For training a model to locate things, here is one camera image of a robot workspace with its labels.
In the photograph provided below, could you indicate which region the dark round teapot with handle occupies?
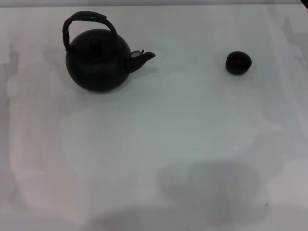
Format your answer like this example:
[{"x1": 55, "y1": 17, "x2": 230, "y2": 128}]
[{"x1": 63, "y1": 11, "x2": 156, "y2": 92}]

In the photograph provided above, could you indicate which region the small dark teacup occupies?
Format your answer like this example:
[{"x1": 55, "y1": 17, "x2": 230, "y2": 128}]
[{"x1": 225, "y1": 51, "x2": 253, "y2": 76}]

